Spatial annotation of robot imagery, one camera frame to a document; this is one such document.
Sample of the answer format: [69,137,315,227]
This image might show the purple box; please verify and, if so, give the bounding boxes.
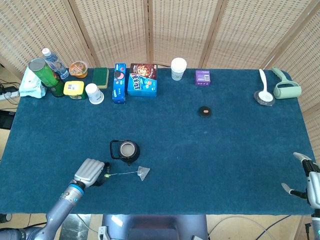
[194,69,211,87]

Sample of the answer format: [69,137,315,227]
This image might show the green yellow sponge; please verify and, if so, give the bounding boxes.
[92,67,110,89]

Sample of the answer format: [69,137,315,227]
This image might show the orange jelly cup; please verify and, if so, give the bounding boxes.
[68,60,89,79]

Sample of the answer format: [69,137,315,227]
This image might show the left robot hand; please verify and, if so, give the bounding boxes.
[73,157,111,188]

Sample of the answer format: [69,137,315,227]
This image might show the clear water bottle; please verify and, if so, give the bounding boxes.
[41,48,70,80]

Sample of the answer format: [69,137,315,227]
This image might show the green cylindrical can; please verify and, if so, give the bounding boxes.
[28,57,60,88]

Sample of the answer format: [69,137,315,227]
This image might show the black teapot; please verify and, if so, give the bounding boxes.
[109,139,141,166]

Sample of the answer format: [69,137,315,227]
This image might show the blue table cloth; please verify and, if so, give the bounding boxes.
[0,67,320,216]

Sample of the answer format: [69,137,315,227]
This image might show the white power strip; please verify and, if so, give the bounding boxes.
[0,91,20,101]

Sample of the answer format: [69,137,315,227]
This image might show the tea bag with string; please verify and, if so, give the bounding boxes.
[104,165,151,182]

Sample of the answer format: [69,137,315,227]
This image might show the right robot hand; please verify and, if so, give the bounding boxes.
[281,151,320,208]

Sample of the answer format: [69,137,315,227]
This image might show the white wet wipes pack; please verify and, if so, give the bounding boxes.
[18,66,47,99]

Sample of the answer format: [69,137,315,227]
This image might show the white plastic spoon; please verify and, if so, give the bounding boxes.
[258,68,274,102]

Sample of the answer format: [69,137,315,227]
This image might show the blue cookie box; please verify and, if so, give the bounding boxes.
[127,63,159,98]

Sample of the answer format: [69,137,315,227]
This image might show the stacked white paper cups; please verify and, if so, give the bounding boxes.
[170,57,188,82]

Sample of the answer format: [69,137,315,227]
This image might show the steel wool scrubber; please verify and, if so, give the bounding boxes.
[253,89,276,107]

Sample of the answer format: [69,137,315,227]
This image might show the black floor box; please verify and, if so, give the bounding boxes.
[0,109,16,130]

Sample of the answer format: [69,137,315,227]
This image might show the upturned white paper cup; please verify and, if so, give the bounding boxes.
[84,83,105,105]

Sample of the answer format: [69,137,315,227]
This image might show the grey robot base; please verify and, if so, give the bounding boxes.
[98,214,209,240]

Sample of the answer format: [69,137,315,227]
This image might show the black teapot lid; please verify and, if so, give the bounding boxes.
[198,105,213,119]

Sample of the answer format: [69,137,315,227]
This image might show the wicker folding screen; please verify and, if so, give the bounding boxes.
[0,0,320,163]

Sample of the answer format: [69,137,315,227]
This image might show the blue Oreo box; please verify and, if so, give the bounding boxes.
[112,62,127,105]

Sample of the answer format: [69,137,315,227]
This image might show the grey floor cable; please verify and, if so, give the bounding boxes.
[207,215,276,240]

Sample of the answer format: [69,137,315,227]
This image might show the green container yellow lid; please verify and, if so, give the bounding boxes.
[63,80,87,101]

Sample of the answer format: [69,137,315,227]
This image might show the green lint roller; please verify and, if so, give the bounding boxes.
[271,66,302,100]

